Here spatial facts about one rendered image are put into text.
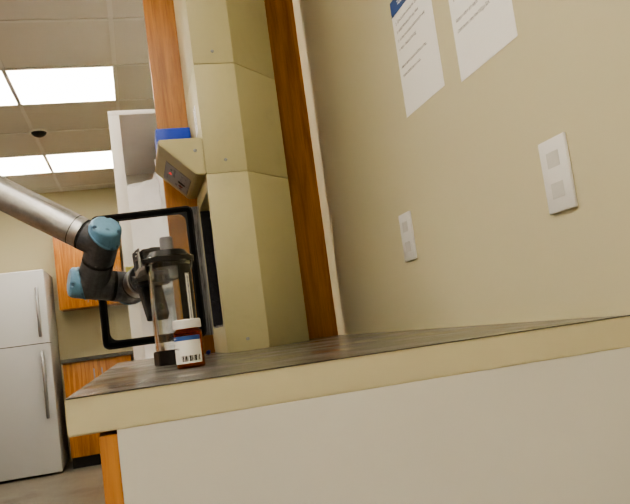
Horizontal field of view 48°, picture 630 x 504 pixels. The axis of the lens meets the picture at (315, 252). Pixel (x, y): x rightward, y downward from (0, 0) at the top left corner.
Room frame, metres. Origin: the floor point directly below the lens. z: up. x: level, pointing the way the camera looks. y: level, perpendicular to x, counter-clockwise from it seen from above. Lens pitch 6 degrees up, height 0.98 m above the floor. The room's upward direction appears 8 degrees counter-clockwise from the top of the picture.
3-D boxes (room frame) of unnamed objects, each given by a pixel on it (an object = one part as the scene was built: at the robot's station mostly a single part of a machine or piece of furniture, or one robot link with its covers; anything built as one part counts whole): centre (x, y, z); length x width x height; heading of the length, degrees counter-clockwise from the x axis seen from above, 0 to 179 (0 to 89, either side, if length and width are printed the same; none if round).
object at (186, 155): (1.97, 0.35, 1.46); 0.32 x 0.11 x 0.10; 15
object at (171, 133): (2.06, 0.37, 1.56); 0.10 x 0.10 x 0.09; 15
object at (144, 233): (2.12, 0.50, 1.19); 0.30 x 0.01 x 0.40; 96
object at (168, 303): (1.51, 0.31, 1.06); 0.11 x 0.11 x 0.21
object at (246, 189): (2.02, 0.17, 1.33); 0.32 x 0.25 x 0.77; 15
